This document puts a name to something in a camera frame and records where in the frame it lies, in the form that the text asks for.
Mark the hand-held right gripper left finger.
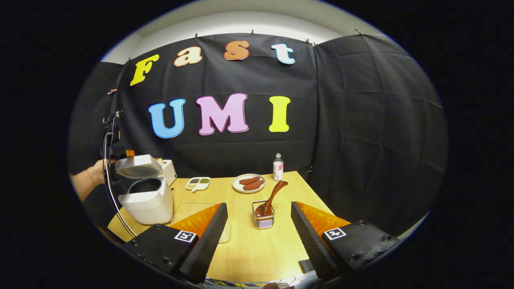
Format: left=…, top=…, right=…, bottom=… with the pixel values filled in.
left=120, top=202, right=228, bottom=283

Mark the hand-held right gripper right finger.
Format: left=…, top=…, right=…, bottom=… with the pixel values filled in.
left=291, top=201, right=400, bottom=278

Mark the clear glass rice bowl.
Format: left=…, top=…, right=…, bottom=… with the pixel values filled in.
left=171, top=203, right=231, bottom=244

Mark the metal wire chopstick holder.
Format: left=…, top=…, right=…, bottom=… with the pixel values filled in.
left=252, top=200, right=275, bottom=230

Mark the brown wooden spoon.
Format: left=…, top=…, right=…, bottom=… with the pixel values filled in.
left=255, top=181, right=288, bottom=218

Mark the white rice cooker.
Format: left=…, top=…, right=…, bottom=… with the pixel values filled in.
left=114, top=155, right=174, bottom=225

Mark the white toaster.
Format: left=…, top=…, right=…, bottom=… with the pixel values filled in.
left=160, top=159, right=177, bottom=186

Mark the white divided bean dish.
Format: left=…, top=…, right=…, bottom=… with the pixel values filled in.
left=185, top=177, right=211, bottom=192

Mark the white round plate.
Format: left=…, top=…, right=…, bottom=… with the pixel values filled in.
left=232, top=173, right=266, bottom=194

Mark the clear bottle with pink label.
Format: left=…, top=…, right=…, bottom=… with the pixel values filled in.
left=273, top=153, right=284, bottom=181

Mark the black backdrop cloth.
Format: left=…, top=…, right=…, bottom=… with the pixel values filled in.
left=68, top=33, right=448, bottom=237

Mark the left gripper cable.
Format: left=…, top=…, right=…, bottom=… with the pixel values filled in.
left=103, top=130, right=138, bottom=238

